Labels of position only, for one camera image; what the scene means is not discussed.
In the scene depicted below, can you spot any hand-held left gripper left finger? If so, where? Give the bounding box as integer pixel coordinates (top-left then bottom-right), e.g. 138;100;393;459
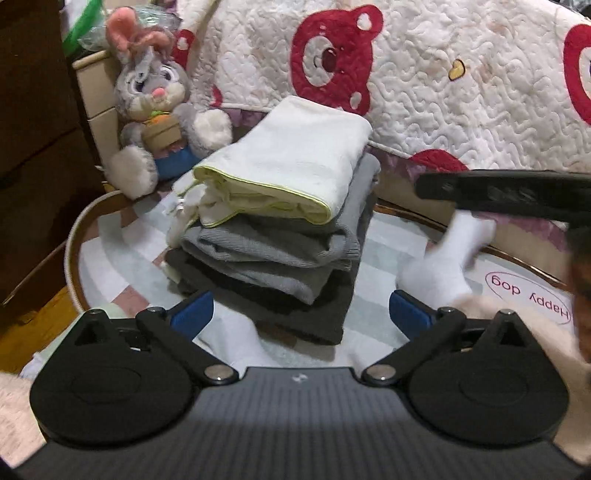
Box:
74;290;241;387

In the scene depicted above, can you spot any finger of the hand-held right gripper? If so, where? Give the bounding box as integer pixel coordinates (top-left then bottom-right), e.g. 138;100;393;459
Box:
414;169;591;227

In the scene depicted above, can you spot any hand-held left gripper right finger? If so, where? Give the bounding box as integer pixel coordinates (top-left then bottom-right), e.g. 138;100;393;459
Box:
361;290;532;387

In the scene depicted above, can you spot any white sock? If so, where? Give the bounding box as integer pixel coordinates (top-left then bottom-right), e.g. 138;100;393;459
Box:
196;307;273;372
398;215;497;308

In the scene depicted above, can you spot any white garment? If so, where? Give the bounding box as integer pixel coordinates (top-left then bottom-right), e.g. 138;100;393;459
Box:
167;96;374;247

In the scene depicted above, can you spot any checked bed sheet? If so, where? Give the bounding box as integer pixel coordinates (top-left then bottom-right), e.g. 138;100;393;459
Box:
76;198;490;370

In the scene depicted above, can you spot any stack of grey folded towels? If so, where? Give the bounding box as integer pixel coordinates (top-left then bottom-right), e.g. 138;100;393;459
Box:
178;152;382;305

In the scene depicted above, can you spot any white quilt with red bears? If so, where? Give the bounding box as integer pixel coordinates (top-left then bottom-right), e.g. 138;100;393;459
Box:
173;0;591;241

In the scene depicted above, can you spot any grey plush bunny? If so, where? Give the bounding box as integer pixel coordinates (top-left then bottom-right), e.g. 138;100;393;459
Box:
105;7;234;200

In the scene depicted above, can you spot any dark wooden cabinet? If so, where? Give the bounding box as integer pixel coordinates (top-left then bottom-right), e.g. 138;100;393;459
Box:
0;0;107;319

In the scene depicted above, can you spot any cream drawer cabinet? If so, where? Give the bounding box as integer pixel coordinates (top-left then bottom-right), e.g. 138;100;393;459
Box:
74;48;125;167

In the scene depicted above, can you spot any green plastic bag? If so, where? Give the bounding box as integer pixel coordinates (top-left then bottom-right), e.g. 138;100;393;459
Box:
65;0;116;58

